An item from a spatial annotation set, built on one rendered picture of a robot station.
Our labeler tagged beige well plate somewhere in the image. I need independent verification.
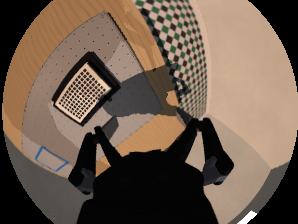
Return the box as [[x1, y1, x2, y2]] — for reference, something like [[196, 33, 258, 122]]
[[55, 62, 112, 122]]

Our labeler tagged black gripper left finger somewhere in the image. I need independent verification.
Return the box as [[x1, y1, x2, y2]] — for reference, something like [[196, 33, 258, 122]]
[[68, 116, 134, 195]]

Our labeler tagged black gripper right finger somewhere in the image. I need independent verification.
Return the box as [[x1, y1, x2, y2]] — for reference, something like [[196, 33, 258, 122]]
[[152, 107, 234, 186]]

